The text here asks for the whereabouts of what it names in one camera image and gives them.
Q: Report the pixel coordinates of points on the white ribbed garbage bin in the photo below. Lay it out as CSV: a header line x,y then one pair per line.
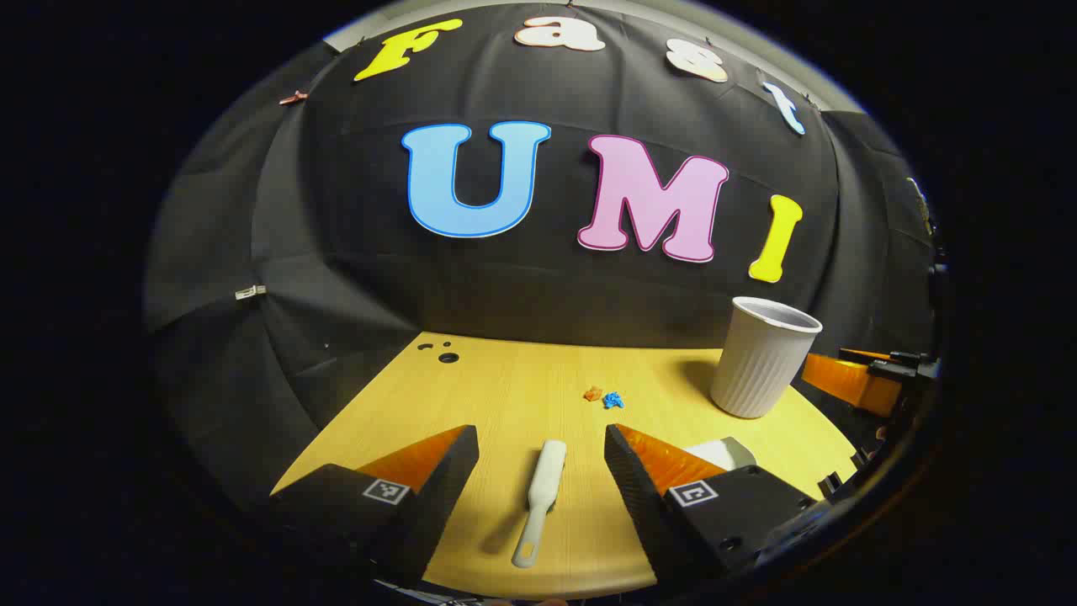
x,y
757,362

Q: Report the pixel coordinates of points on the wooden desktop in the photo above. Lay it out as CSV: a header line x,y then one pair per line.
x,y
522,379

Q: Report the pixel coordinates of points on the black backdrop cloth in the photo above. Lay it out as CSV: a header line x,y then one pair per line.
x,y
547,286

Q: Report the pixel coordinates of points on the black table edge clamp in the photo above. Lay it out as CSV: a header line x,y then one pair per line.
x,y
860,459
830,484

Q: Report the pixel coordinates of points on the blue trash scrap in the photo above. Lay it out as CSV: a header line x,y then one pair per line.
x,y
613,400

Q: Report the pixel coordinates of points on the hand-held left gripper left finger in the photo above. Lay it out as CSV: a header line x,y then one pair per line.
x,y
442,488

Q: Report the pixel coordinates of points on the white cloth clip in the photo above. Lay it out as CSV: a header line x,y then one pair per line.
x,y
250,292

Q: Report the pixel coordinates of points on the white dustpan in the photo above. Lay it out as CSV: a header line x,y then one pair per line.
x,y
722,453

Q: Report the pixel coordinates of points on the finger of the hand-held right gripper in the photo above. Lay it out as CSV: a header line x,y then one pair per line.
x,y
850,383

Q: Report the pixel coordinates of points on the pink cloth clip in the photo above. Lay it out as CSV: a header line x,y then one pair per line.
x,y
294,98

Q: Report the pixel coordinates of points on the small white broom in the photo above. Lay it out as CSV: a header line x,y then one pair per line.
x,y
547,471

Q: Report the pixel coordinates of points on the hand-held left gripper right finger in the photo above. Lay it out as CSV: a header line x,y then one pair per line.
x,y
635,488

